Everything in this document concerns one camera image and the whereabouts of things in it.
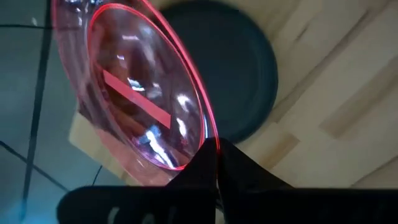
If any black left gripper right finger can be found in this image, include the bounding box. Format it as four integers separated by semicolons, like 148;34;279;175
217;138;398;224

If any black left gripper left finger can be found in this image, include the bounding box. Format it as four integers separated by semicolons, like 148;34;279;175
57;138;219;224

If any dark navy plate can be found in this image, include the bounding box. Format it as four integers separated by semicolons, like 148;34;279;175
159;1;279;144

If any thin black floor cable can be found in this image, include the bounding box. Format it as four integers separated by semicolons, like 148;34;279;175
0;139;70;192

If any pink translucent plate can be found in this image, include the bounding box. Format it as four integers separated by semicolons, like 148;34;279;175
51;0;221;187

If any thick black floor cable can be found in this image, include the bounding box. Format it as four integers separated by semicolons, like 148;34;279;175
18;0;53;220

